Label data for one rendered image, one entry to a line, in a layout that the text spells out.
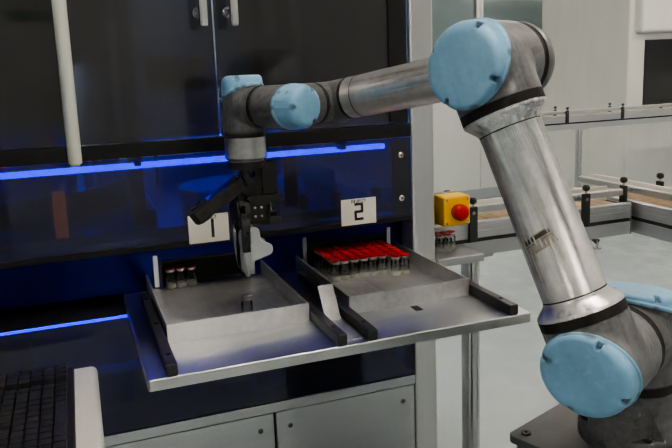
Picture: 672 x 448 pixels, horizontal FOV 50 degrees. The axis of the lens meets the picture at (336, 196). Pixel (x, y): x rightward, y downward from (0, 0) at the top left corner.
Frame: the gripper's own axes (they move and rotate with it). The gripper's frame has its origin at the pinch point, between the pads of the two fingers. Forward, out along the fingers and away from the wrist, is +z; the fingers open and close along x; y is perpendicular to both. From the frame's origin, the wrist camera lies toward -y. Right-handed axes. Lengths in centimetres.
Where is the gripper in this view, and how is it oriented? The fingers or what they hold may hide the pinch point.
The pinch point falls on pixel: (242, 268)
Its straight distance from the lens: 136.3
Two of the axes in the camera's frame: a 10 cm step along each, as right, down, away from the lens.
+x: -3.5, -1.4, 9.3
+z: 0.4, 9.9, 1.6
